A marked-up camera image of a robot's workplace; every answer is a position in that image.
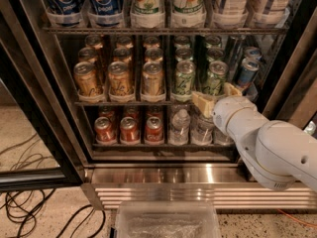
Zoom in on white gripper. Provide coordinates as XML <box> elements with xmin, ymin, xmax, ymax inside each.
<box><xmin>192</xmin><ymin>82</ymin><xmax>258</xmax><ymax>137</ymax></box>

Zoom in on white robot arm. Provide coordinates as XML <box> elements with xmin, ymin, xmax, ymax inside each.
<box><xmin>191</xmin><ymin>87</ymin><xmax>317</xmax><ymax>190</ymax></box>

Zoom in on blue front can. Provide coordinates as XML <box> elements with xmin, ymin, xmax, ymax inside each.
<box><xmin>235</xmin><ymin>58</ymin><xmax>260</xmax><ymax>89</ymax></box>

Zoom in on green second row left can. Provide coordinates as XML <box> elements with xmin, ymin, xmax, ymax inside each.
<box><xmin>175</xmin><ymin>48</ymin><xmax>193</xmax><ymax>61</ymax></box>

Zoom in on blue second row can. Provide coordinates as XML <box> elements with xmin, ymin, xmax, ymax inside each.
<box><xmin>244</xmin><ymin>47</ymin><xmax>262</xmax><ymax>60</ymax></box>

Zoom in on orange front right can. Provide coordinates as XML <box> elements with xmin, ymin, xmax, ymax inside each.
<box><xmin>143</xmin><ymin>61</ymin><xmax>163</xmax><ymax>96</ymax></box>

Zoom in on red front right can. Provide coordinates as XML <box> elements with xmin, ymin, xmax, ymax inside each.
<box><xmin>145</xmin><ymin>116</ymin><xmax>163</xmax><ymax>143</ymax></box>

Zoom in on red can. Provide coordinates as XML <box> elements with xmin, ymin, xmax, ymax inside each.
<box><xmin>94</xmin><ymin>117</ymin><xmax>115</xmax><ymax>142</ymax></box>
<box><xmin>145</xmin><ymin>116</ymin><xmax>163</xmax><ymax>143</ymax></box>
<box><xmin>120</xmin><ymin>117</ymin><xmax>140</xmax><ymax>142</ymax></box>

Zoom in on orange second row right can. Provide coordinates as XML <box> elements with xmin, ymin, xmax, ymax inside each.
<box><xmin>145</xmin><ymin>48</ymin><xmax>163</xmax><ymax>62</ymax></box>

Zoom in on orange second row can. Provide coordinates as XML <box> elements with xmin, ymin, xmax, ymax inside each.
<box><xmin>113</xmin><ymin>47</ymin><xmax>132</xmax><ymax>63</ymax></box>
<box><xmin>78</xmin><ymin>48</ymin><xmax>98</xmax><ymax>63</ymax></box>
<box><xmin>145</xmin><ymin>48</ymin><xmax>163</xmax><ymax>62</ymax></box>

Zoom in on red front middle can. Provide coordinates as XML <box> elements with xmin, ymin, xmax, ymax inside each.
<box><xmin>120</xmin><ymin>117</ymin><xmax>140</xmax><ymax>142</ymax></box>

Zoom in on stainless steel fridge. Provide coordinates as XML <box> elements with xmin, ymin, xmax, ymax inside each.
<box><xmin>0</xmin><ymin>0</ymin><xmax>317</xmax><ymax>211</ymax></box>

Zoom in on orange front middle can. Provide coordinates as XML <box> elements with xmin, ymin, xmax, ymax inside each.
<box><xmin>108</xmin><ymin>61</ymin><xmax>132</xmax><ymax>96</ymax></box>

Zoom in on orange second row middle can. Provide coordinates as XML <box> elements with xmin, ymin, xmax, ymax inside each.
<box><xmin>113</xmin><ymin>47</ymin><xmax>132</xmax><ymax>63</ymax></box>

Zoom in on red front left can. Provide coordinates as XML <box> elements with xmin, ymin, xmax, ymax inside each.
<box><xmin>94</xmin><ymin>117</ymin><xmax>115</xmax><ymax>142</ymax></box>

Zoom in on orange front left can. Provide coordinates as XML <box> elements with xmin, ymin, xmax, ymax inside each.
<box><xmin>73</xmin><ymin>61</ymin><xmax>99</xmax><ymax>97</ymax></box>

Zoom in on orange second row left can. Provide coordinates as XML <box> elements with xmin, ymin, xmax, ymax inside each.
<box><xmin>78</xmin><ymin>48</ymin><xmax>98</xmax><ymax>63</ymax></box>

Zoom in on open fridge door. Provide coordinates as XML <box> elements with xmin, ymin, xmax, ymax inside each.
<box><xmin>0</xmin><ymin>13</ymin><xmax>83</xmax><ymax>193</ymax></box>

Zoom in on middle water bottle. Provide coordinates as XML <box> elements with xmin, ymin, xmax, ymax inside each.
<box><xmin>190</xmin><ymin>114</ymin><xmax>214</xmax><ymax>146</ymax></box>

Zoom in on water bottle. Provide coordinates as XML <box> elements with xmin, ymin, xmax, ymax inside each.
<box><xmin>168</xmin><ymin>109</ymin><xmax>190</xmax><ymax>146</ymax></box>
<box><xmin>190</xmin><ymin>114</ymin><xmax>214</xmax><ymax>146</ymax></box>
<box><xmin>213</xmin><ymin>128</ymin><xmax>234</xmax><ymax>146</ymax></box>

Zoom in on right water bottle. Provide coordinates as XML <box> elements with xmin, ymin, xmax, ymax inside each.
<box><xmin>213</xmin><ymin>128</ymin><xmax>234</xmax><ymax>146</ymax></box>

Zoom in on left water bottle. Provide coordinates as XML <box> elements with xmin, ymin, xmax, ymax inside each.
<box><xmin>168</xmin><ymin>109</ymin><xmax>190</xmax><ymax>146</ymax></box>

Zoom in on left white labelled bottle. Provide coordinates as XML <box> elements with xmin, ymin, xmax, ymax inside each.
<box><xmin>212</xmin><ymin>0</ymin><xmax>249</xmax><ymax>29</ymax></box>

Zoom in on white labelled bottle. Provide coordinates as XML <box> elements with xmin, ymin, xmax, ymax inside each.
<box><xmin>212</xmin><ymin>0</ymin><xmax>249</xmax><ymax>29</ymax></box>
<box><xmin>250</xmin><ymin>0</ymin><xmax>289</xmax><ymax>28</ymax></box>

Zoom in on right white labelled bottle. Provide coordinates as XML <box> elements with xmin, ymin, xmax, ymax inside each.
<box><xmin>250</xmin><ymin>0</ymin><xmax>289</xmax><ymax>28</ymax></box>

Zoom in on left 7up bottle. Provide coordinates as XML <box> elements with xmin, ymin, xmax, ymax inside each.
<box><xmin>133</xmin><ymin>0</ymin><xmax>162</xmax><ymax>28</ymax></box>

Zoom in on clear plastic bin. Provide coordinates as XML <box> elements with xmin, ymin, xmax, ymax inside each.
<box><xmin>115</xmin><ymin>201</ymin><xmax>221</xmax><ymax>238</ymax></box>

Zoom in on right pepsi bottle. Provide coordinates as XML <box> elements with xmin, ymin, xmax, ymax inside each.
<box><xmin>89</xmin><ymin>0</ymin><xmax>122</xmax><ymax>27</ymax></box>

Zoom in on pepsi bottle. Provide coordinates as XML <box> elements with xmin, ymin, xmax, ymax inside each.
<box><xmin>89</xmin><ymin>0</ymin><xmax>122</xmax><ymax>27</ymax></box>
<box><xmin>47</xmin><ymin>0</ymin><xmax>80</xmax><ymax>27</ymax></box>

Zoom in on left pepsi bottle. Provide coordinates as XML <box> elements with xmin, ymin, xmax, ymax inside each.
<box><xmin>47</xmin><ymin>0</ymin><xmax>80</xmax><ymax>27</ymax></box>

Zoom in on orange cable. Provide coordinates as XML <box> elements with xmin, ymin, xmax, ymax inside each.
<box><xmin>276</xmin><ymin>208</ymin><xmax>317</xmax><ymax>229</ymax></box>

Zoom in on black cables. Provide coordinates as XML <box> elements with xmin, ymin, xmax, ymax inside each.
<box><xmin>0</xmin><ymin>132</ymin><xmax>107</xmax><ymax>238</ymax></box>

